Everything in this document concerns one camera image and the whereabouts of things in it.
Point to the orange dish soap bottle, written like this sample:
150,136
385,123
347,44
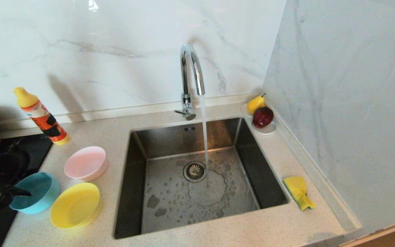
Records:
45,119

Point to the round metal drain strainer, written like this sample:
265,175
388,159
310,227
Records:
195,171

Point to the stainless steel sink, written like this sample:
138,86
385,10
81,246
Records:
170,212

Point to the chrome gooseneck faucet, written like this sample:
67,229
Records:
185,79

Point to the blue plastic bowl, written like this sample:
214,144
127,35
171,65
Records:
43,192

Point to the yellow pear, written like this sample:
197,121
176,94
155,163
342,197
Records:
255,104

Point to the yellow green sponge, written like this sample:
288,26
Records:
297,187

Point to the small white dish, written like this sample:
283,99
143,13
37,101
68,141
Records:
266,130

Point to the pink plastic bowl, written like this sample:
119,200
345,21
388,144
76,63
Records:
85,164

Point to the dark red apple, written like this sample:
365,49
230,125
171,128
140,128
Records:
262,117

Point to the yellow plastic bowl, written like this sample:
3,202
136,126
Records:
75,206

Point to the brown wooden panel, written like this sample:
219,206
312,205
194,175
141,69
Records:
393,236

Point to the black induction cooktop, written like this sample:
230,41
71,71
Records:
19,151

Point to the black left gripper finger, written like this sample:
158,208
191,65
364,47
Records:
21,193

